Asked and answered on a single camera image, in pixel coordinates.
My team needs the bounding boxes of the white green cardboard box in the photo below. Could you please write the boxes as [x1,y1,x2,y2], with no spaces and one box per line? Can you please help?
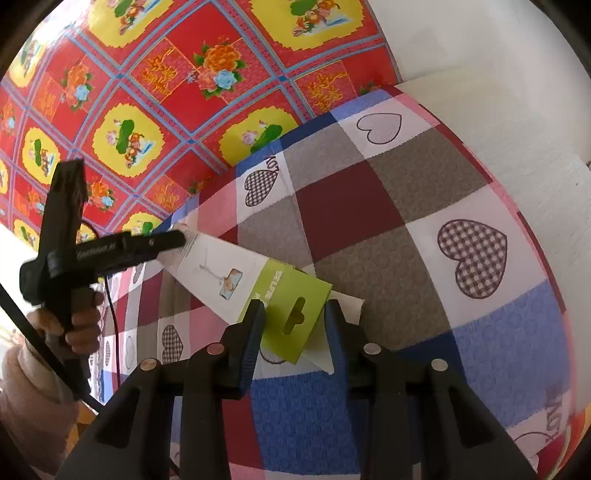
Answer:
[158,223,363,374]

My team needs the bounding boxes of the pink sleeve left forearm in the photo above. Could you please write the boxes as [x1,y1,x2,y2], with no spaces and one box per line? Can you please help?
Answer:
[1,346,79,479]

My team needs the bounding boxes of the person's left hand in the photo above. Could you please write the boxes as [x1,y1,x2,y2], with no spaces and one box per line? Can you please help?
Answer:
[26,288,104,355]

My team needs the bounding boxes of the red floral patterned headboard cloth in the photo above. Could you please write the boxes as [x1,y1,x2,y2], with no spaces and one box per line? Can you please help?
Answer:
[1,0,401,248]

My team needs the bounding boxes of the checkered heart bed sheet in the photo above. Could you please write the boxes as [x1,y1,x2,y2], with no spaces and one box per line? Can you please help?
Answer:
[91,88,572,479]

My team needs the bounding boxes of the white bedside table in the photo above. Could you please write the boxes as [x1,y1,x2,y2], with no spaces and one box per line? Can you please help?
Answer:
[399,68,590,337]

